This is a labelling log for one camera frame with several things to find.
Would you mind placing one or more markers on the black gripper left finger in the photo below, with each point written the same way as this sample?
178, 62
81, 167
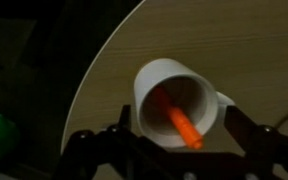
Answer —
97, 150

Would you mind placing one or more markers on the white ceramic cup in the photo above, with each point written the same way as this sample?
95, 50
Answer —
157, 71

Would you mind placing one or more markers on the orange marker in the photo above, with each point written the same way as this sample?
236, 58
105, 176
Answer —
184, 126

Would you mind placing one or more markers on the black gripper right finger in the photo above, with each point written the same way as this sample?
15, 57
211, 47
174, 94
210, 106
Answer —
260, 143

